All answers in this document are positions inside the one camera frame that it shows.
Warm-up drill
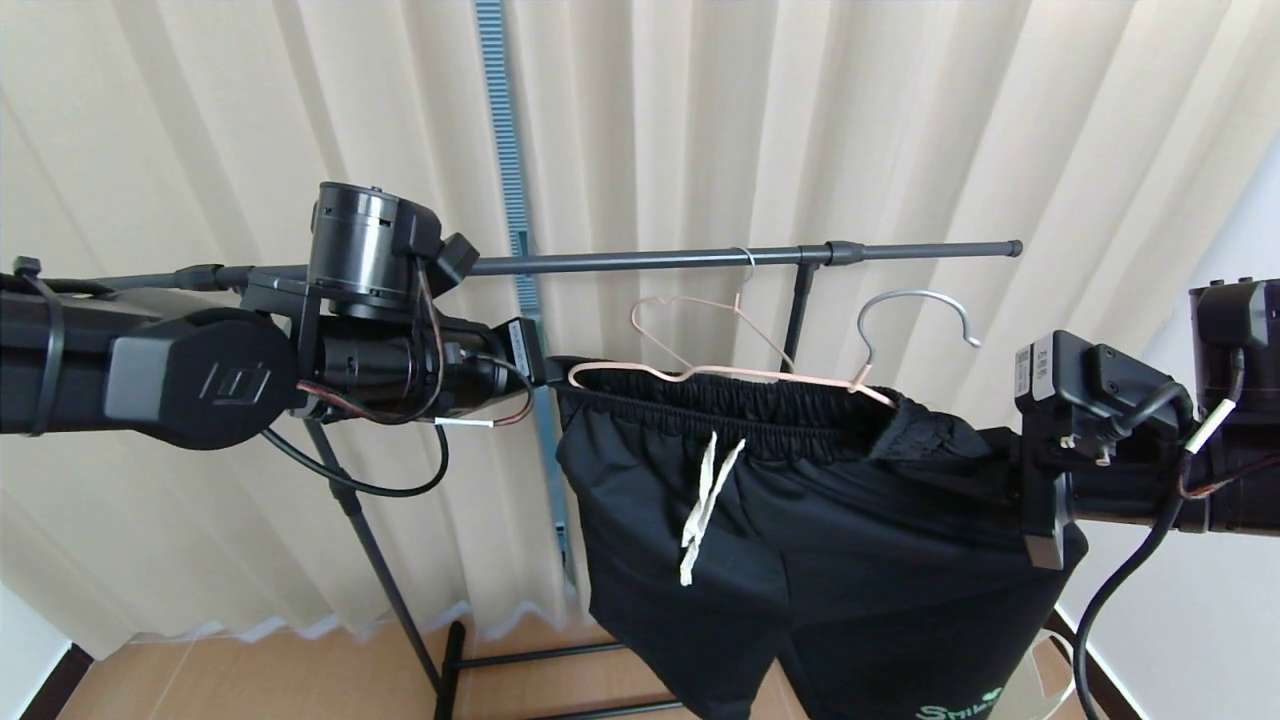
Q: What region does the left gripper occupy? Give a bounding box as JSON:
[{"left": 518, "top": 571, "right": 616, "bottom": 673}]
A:
[{"left": 318, "top": 322, "right": 518, "bottom": 418}]

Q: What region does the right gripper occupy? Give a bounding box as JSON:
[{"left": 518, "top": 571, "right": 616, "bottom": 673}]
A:
[{"left": 1020, "top": 428, "right": 1213, "bottom": 573}]

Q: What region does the black garment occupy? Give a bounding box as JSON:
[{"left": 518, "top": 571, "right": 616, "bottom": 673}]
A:
[{"left": 555, "top": 358, "right": 1089, "bottom": 720}]

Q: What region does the pink clothes hanger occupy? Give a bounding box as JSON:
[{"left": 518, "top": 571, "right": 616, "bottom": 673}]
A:
[
  {"left": 568, "top": 290, "right": 981, "bottom": 409},
  {"left": 630, "top": 248, "right": 801, "bottom": 377}
]

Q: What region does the white laundry basket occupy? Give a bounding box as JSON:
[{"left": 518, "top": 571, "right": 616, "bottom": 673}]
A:
[{"left": 990, "top": 630, "right": 1091, "bottom": 720}]

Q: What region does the black clothes rack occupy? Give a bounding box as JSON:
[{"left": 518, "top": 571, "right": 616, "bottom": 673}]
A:
[{"left": 85, "top": 238, "right": 1023, "bottom": 720}]

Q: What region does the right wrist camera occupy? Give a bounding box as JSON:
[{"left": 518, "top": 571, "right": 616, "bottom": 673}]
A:
[{"left": 1015, "top": 332, "right": 1196, "bottom": 466}]

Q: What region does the black cable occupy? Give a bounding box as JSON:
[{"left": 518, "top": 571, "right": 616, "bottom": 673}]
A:
[
  {"left": 258, "top": 420, "right": 451, "bottom": 499},
  {"left": 1072, "top": 385, "right": 1201, "bottom": 720}
]

